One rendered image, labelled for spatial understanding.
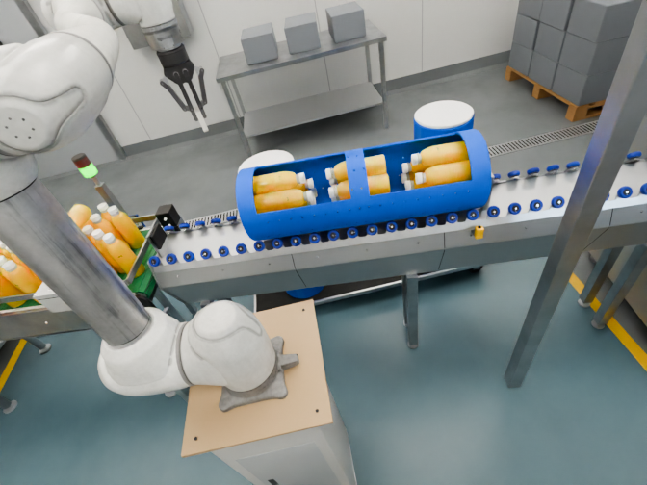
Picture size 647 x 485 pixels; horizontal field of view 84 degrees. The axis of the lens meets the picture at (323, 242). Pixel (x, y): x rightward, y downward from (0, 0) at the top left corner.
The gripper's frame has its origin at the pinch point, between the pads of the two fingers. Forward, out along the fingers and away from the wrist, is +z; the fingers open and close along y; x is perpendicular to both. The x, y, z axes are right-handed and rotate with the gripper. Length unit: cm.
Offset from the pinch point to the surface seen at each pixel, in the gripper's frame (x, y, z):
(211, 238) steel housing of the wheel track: 18, -17, 56
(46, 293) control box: 1, -73, 39
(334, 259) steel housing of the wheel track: -17, 26, 63
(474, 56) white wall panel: 257, 328, 131
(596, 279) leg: -49, 151, 124
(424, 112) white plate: 34, 103, 45
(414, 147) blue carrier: -7, 70, 34
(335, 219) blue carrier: -19, 29, 42
